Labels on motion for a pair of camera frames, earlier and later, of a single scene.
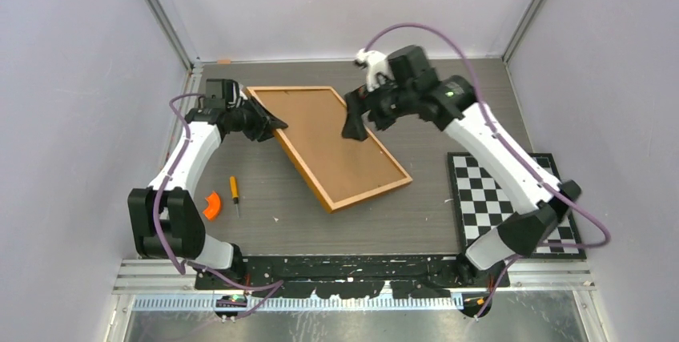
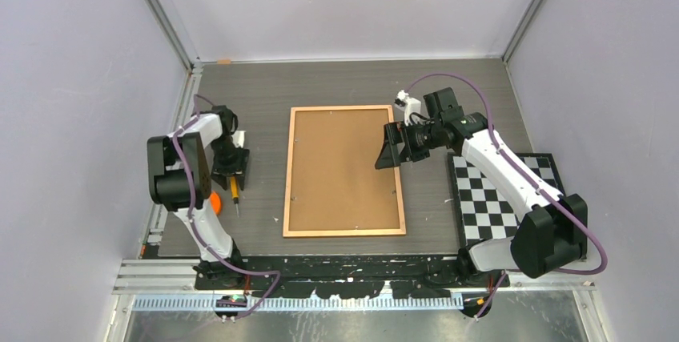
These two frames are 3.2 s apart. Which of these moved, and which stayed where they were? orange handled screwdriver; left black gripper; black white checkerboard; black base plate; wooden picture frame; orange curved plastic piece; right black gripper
Moved: wooden picture frame; right black gripper; left black gripper
Stayed: black white checkerboard; black base plate; orange handled screwdriver; orange curved plastic piece
